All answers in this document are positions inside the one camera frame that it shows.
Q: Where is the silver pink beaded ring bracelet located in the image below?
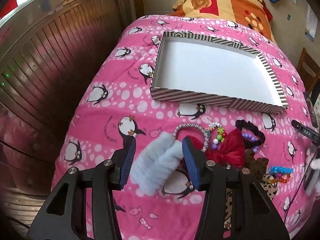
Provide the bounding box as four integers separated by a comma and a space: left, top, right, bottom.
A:
172, 124, 210, 153

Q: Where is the wooden chair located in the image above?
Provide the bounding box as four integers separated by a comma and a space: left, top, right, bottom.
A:
296, 47, 320, 95

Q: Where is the orange floral blanket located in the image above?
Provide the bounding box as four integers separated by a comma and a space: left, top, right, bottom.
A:
166, 0, 273, 43

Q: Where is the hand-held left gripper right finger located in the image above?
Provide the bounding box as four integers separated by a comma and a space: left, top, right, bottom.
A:
182, 137, 290, 240

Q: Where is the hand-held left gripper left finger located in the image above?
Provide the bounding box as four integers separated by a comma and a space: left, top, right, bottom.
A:
26, 137, 137, 240

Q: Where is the colourful bead bracelet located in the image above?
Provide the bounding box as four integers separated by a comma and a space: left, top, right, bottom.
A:
206, 122, 227, 150

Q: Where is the bright plastic bead bracelet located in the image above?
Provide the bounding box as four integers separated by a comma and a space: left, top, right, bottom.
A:
265, 166, 293, 185

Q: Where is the light blue fluffy hair clip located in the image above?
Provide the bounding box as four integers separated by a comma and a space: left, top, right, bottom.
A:
131, 132, 187, 197

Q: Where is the wooden slatted panel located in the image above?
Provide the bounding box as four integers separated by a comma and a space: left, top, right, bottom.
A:
0, 0, 137, 230

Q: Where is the purple bead bracelet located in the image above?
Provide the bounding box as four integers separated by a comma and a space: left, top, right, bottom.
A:
241, 132, 259, 153

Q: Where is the black bead bracelet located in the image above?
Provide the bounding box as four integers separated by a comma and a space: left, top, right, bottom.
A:
235, 119, 266, 149

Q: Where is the leopard print bow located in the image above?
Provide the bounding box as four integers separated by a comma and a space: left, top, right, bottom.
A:
224, 174, 279, 228

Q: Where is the wall poster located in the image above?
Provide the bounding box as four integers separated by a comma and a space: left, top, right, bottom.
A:
304, 5, 316, 41

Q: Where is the striped cardboard box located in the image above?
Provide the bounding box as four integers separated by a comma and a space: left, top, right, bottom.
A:
150, 31, 288, 115

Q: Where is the person's right hand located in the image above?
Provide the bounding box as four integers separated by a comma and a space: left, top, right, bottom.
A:
307, 148, 320, 170

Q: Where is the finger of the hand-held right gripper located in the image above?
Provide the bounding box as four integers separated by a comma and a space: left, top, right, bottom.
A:
291, 119, 320, 145

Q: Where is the red bow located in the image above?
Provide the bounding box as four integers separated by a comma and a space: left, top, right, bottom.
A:
191, 127, 247, 168

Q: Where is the brown bow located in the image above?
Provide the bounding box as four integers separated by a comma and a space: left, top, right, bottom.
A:
244, 149, 269, 180

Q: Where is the pink penguin blanket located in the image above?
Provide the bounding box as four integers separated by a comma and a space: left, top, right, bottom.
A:
51, 15, 319, 240

